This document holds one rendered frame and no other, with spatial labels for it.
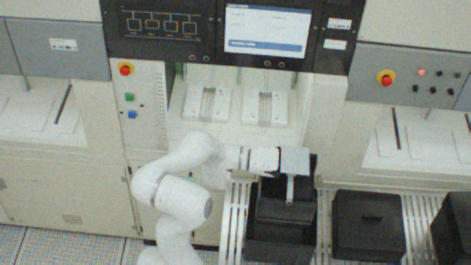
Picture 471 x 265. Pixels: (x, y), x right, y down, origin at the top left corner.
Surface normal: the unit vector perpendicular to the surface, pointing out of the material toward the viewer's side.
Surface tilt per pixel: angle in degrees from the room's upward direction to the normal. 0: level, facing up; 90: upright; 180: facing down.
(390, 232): 0
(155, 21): 90
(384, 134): 0
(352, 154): 90
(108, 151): 90
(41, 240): 0
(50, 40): 90
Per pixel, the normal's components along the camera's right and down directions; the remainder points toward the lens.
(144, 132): -0.07, 0.75
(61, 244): 0.05, -0.65
